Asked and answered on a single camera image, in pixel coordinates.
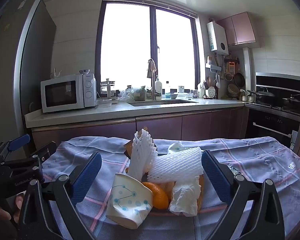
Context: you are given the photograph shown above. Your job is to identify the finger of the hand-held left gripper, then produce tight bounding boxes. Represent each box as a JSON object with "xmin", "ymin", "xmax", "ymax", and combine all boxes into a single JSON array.
[
  {"xmin": 27, "ymin": 141, "xmax": 58, "ymax": 165},
  {"xmin": 0, "ymin": 134, "xmax": 30, "ymax": 161}
]

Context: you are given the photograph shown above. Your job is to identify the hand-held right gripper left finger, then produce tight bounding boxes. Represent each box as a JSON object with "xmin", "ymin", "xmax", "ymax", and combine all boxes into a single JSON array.
[{"xmin": 17, "ymin": 151, "xmax": 103, "ymax": 240}]

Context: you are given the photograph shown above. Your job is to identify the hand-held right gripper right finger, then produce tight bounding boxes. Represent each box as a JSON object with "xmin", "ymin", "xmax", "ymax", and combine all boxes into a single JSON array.
[{"xmin": 201, "ymin": 150, "xmax": 285, "ymax": 240}]

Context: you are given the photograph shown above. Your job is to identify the white tissue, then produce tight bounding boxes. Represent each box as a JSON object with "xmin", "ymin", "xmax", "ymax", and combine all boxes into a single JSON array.
[{"xmin": 169, "ymin": 176, "xmax": 202, "ymax": 217}]

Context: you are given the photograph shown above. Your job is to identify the white foam fruit net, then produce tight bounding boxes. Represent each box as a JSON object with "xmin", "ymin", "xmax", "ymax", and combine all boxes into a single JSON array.
[
  {"xmin": 147, "ymin": 147, "xmax": 203, "ymax": 183},
  {"xmin": 127, "ymin": 129, "xmax": 157, "ymax": 182}
]

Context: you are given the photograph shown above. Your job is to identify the white dotted paper cup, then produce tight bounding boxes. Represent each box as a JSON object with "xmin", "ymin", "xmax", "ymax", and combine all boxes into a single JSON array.
[{"xmin": 105, "ymin": 173, "xmax": 153, "ymax": 229}]

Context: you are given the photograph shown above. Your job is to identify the orange fruit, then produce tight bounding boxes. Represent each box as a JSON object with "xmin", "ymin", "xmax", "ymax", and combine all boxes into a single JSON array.
[{"xmin": 142, "ymin": 181, "xmax": 170, "ymax": 210}]

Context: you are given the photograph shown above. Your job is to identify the person's left hand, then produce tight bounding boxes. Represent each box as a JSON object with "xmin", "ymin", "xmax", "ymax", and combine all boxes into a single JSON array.
[{"xmin": 0, "ymin": 194, "xmax": 25, "ymax": 240}]

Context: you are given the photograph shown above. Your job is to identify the brown tray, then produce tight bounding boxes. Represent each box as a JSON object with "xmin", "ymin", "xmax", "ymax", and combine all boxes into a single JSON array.
[{"xmin": 124, "ymin": 140, "xmax": 205, "ymax": 217}]

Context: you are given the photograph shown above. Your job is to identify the checked grey tablecloth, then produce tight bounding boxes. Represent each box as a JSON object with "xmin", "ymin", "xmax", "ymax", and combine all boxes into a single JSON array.
[{"xmin": 41, "ymin": 136, "xmax": 300, "ymax": 240}]

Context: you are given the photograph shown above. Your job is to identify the white microwave oven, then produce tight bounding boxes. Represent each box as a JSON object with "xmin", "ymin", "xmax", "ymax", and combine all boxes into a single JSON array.
[{"xmin": 41, "ymin": 73, "xmax": 97, "ymax": 113}]

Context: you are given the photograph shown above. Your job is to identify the mauve lower cabinets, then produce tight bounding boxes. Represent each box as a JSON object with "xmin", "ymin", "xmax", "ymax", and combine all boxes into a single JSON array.
[{"xmin": 31, "ymin": 106, "xmax": 250, "ymax": 153}]

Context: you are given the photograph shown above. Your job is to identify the clear plastic container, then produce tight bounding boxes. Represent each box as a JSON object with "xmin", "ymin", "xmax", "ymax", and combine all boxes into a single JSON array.
[{"xmin": 96, "ymin": 98, "xmax": 113, "ymax": 108}]

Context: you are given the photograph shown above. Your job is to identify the black built-in oven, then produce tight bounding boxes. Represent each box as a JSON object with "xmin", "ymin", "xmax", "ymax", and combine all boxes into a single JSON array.
[{"xmin": 245, "ymin": 106, "xmax": 300, "ymax": 150}]

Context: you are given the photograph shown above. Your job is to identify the glass kettle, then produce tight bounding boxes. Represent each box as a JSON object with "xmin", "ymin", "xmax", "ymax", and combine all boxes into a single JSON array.
[{"xmin": 100, "ymin": 79, "xmax": 115, "ymax": 100}]

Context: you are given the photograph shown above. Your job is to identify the grey refrigerator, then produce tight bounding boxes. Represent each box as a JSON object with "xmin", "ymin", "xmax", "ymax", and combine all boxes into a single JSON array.
[{"xmin": 0, "ymin": 0, "xmax": 57, "ymax": 160}]

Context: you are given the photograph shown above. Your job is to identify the utensil holder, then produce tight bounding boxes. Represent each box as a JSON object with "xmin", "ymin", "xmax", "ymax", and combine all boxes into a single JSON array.
[{"xmin": 197, "ymin": 81, "xmax": 208, "ymax": 98}]

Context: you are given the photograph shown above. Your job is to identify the stack of bowls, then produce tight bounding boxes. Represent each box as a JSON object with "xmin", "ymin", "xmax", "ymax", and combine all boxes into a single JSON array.
[{"xmin": 227, "ymin": 84, "xmax": 240, "ymax": 98}]

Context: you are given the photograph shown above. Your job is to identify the kitchen sink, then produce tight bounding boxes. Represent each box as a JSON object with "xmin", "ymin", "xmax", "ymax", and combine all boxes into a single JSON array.
[{"xmin": 127, "ymin": 99, "xmax": 199, "ymax": 107}]

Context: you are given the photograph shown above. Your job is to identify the gas stove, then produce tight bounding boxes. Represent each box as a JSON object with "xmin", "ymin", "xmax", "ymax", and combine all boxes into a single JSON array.
[{"xmin": 245, "ymin": 101, "xmax": 300, "ymax": 117}]

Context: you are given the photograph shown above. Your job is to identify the black cooking pot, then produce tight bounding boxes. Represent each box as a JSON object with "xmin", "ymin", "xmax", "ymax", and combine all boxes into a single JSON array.
[{"xmin": 247, "ymin": 87, "xmax": 276, "ymax": 104}]

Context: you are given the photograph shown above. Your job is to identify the glass jar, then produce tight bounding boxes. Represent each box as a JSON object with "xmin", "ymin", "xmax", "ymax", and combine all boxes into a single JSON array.
[{"xmin": 132, "ymin": 86, "xmax": 147, "ymax": 101}]

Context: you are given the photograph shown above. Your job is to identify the hanging frying pan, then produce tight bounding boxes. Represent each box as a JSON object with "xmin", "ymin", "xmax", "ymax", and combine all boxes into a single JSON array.
[{"xmin": 234, "ymin": 66, "xmax": 245, "ymax": 87}]

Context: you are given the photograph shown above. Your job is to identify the small black pot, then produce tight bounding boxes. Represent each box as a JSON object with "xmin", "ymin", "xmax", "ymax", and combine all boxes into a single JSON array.
[{"xmin": 282, "ymin": 94, "xmax": 300, "ymax": 110}]

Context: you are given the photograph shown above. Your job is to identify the steel kitchen faucet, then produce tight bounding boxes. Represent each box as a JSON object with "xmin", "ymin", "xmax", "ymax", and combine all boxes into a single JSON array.
[{"xmin": 147, "ymin": 59, "xmax": 163, "ymax": 100}]

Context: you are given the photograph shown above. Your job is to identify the black range hood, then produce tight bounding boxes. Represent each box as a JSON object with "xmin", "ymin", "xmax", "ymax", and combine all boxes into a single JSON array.
[{"xmin": 255, "ymin": 72, "xmax": 300, "ymax": 102}]

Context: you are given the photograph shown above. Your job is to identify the beige dish cloth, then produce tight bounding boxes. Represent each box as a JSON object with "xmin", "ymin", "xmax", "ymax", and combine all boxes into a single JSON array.
[{"xmin": 147, "ymin": 59, "xmax": 157, "ymax": 78}]

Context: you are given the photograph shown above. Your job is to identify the dark framed window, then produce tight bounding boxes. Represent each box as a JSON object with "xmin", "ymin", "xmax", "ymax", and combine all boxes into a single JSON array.
[{"xmin": 95, "ymin": 1, "xmax": 205, "ymax": 98}]

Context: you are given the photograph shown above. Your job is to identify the white water heater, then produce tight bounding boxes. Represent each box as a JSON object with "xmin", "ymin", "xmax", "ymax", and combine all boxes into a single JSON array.
[{"xmin": 206, "ymin": 21, "xmax": 229, "ymax": 55}]

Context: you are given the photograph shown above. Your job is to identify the mauve upper cabinet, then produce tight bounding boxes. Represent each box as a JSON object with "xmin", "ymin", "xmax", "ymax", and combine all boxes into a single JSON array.
[{"xmin": 216, "ymin": 12, "xmax": 257, "ymax": 47}]

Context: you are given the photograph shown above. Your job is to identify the grey wall shelf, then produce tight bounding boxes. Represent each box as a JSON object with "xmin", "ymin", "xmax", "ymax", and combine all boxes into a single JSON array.
[{"xmin": 205, "ymin": 62, "xmax": 223, "ymax": 72}]

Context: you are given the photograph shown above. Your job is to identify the wall utensil rack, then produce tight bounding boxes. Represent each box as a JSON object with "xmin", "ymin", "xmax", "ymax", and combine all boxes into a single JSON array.
[{"xmin": 222, "ymin": 56, "xmax": 245, "ymax": 88}]

